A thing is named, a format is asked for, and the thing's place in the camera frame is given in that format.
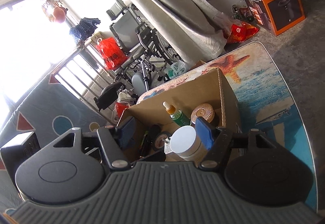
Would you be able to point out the black cylindrical tube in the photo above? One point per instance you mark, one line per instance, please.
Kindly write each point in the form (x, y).
(153, 133)

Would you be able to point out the folding wheelchair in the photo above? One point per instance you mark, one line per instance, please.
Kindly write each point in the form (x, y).
(146, 50)

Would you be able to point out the green dropper bottle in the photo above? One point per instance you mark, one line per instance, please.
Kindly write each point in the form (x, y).
(176, 115)

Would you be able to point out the gold lid cosmetic jar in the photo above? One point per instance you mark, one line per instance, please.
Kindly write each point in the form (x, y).
(207, 112)

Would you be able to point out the red plastic bag on floor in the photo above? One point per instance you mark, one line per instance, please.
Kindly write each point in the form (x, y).
(118, 111)

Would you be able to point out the brown cardboard box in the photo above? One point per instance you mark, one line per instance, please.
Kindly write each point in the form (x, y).
(212, 88)

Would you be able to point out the black electrical tape roll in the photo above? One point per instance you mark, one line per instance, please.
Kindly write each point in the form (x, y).
(158, 142)

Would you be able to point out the red snack bag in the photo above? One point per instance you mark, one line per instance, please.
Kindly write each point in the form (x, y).
(240, 33)

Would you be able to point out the white pill bottle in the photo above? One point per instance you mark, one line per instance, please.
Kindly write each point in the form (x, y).
(187, 144)

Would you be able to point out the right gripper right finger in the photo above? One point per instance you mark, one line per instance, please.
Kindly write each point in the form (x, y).
(217, 141)

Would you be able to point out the white curtain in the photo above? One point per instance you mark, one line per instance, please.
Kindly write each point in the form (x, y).
(194, 28)

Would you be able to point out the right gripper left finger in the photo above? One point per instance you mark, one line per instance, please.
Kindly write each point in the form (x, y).
(113, 140)

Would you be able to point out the red plastic bag on wheelchair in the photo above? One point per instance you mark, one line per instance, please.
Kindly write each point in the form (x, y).
(111, 53)

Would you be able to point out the green cartoon tube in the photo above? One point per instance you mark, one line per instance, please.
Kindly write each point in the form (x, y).
(145, 145)

